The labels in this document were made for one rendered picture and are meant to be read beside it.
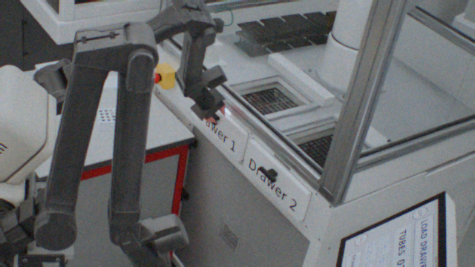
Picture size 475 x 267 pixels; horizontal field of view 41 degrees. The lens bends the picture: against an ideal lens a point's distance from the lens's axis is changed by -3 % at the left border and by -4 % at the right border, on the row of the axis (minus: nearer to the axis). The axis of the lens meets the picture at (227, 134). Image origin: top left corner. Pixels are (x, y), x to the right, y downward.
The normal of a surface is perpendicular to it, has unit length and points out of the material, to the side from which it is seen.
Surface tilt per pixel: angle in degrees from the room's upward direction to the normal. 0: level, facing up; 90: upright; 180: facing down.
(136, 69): 90
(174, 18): 50
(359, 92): 90
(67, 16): 90
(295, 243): 90
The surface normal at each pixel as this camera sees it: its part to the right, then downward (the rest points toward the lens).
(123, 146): 0.15, 0.58
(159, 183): 0.56, 0.54
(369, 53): -0.81, 0.22
